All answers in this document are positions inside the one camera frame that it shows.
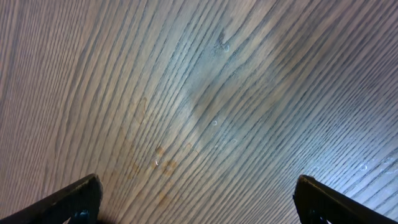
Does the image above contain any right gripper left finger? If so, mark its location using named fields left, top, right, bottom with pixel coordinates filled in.
left=1, top=174, right=103, bottom=224

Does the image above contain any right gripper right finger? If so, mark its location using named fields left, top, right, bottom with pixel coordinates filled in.
left=293, top=175, right=397, bottom=224

